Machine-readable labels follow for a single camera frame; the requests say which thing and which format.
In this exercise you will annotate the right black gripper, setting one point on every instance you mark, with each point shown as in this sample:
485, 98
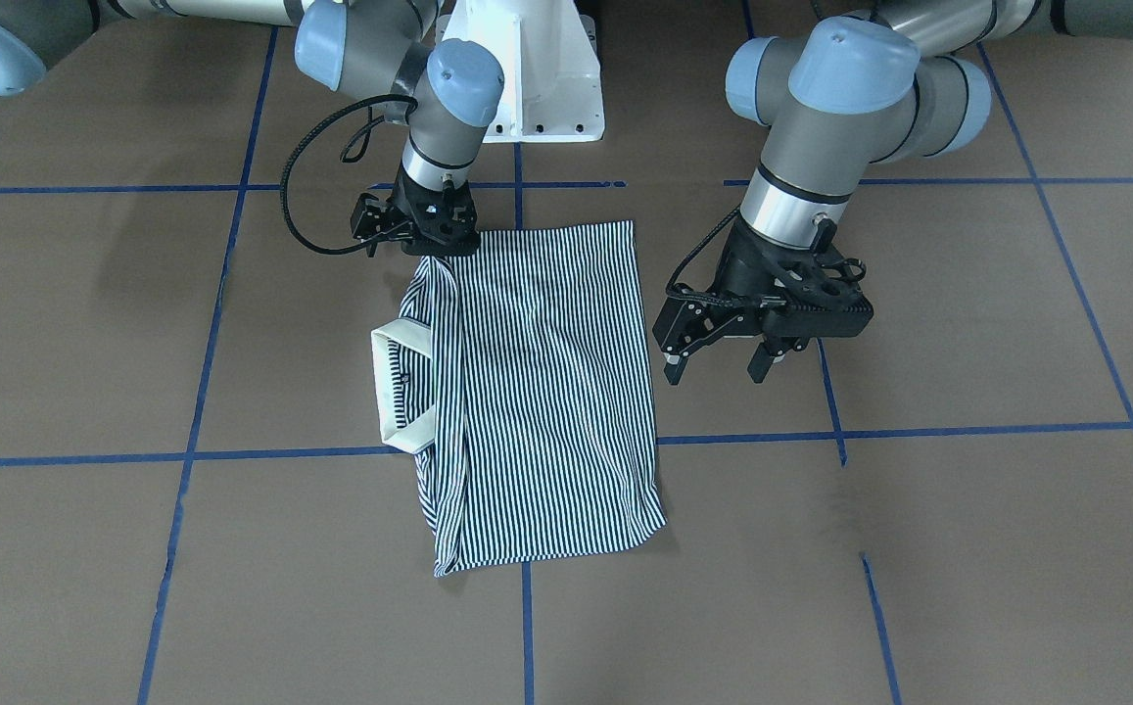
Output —
371, 219

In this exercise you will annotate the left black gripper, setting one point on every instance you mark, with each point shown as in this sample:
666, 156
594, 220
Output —
734, 271

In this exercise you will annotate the navy white striped polo shirt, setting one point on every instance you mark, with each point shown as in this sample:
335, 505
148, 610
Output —
518, 380

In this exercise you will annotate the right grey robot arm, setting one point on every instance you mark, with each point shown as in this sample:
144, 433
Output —
123, 92

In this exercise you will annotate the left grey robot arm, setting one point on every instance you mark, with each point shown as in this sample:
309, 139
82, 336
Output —
862, 88

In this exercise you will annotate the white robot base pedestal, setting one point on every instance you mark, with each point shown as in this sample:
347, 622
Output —
548, 52

